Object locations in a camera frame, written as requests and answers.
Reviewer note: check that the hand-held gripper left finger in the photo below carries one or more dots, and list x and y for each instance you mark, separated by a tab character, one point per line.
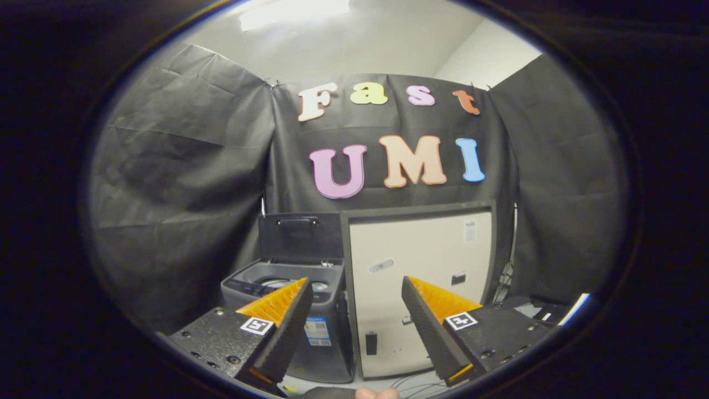
291	327

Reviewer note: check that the beige cabinet with dark frame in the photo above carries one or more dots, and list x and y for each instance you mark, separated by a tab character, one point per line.
421	249

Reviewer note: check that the black tripod stand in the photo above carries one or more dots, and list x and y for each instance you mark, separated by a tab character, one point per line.
505	277

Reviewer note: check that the person's dark trouser leg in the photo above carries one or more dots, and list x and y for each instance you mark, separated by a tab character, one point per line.
329	393

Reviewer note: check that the black equipment case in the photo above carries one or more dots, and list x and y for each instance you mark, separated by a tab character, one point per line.
526	307

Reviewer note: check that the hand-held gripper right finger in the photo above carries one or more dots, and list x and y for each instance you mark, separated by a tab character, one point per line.
426	327

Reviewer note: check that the grey washing machine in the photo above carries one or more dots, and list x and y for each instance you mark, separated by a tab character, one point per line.
238	291

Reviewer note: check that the black backdrop cloth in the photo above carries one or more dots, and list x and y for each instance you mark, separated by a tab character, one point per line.
183	166

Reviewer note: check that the dark washing machine lid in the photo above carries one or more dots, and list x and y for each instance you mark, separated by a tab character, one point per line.
302	244

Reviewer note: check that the white board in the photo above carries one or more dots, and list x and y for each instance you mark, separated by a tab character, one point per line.
573	310

